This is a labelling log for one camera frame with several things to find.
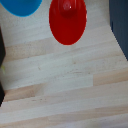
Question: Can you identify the dark blue book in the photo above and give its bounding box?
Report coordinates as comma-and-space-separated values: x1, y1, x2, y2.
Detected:
108, 0, 128, 62

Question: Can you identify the red plastic cup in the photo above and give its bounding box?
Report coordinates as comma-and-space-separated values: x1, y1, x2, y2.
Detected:
48, 0, 88, 46

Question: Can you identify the black fabric storage case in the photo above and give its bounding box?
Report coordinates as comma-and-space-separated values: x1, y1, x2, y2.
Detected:
0, 27, 7, 108

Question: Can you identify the blue plastic bowl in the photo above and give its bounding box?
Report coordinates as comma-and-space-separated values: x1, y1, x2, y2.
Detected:
0, 0, 43, 18

